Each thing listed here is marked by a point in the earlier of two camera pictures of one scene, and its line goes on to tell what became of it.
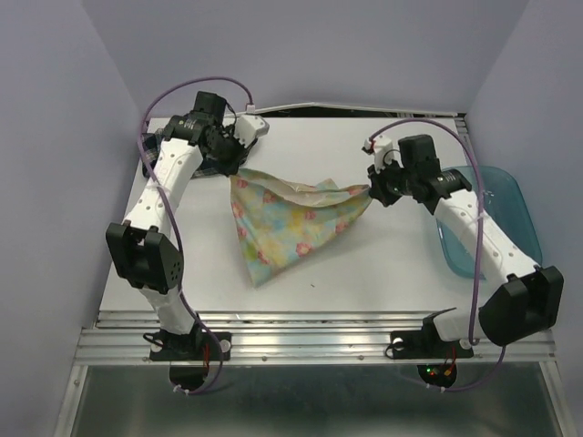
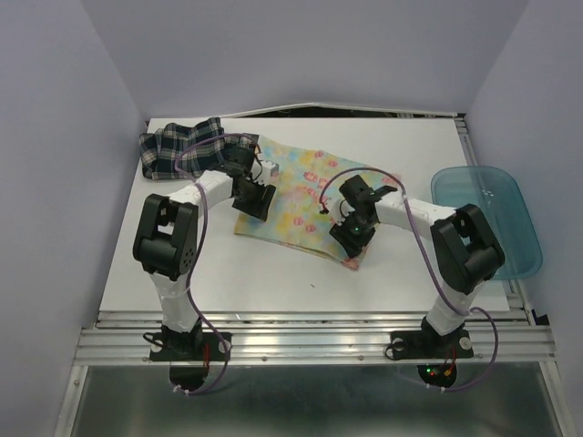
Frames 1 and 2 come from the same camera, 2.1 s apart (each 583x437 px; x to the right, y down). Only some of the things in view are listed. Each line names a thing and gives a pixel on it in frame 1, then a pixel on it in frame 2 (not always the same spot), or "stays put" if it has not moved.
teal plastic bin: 506,204 stays put
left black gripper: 240,149 to 259,208
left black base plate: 199,346 stays put
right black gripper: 377,189 to 350,244
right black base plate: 427,344 stays put
